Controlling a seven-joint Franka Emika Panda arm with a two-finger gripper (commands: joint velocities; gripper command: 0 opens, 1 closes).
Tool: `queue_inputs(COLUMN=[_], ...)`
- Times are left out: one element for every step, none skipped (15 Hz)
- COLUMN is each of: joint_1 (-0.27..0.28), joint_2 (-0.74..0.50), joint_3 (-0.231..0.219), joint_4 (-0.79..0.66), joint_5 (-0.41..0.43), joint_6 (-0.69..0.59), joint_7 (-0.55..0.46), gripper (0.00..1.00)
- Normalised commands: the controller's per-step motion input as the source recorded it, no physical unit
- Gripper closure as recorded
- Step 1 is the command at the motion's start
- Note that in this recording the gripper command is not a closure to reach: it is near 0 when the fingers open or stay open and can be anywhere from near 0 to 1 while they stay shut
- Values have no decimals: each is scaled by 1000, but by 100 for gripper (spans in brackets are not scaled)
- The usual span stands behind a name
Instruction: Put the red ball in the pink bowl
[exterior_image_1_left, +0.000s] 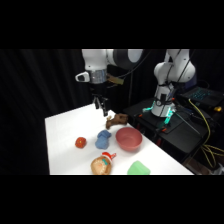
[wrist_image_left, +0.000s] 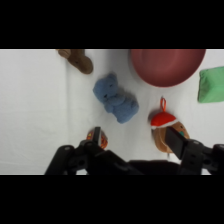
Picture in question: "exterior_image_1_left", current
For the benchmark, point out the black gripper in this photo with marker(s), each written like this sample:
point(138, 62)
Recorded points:
point(98, 89)

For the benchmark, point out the red ball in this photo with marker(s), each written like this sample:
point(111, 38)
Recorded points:
point(80, 142)

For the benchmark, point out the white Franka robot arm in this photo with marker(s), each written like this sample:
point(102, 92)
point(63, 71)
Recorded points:
point(96, 60)

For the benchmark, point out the pink bowl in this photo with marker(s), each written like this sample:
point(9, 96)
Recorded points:
point(129, 139)

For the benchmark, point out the brown plush toy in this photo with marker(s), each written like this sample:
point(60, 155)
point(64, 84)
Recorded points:
point(116, 120)

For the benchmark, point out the blue plush toy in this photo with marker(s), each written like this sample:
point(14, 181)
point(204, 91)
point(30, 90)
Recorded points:
point(102, 140)

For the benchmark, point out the orange plush with red loop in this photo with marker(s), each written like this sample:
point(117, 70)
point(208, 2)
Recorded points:
point(101, 165)

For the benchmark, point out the black curtain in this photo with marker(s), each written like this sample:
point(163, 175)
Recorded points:
point(36, 100)

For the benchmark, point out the green bean bag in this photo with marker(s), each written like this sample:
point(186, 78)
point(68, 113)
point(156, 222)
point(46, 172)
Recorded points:
point(138, 168)

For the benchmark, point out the black robot stand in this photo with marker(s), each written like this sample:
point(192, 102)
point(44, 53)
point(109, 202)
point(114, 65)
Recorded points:
point(180, 133)

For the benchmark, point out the black laptop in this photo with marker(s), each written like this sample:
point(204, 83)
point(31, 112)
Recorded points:
point(201, 95)

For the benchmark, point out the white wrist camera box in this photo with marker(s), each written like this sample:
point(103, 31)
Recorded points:
point(82, 77)

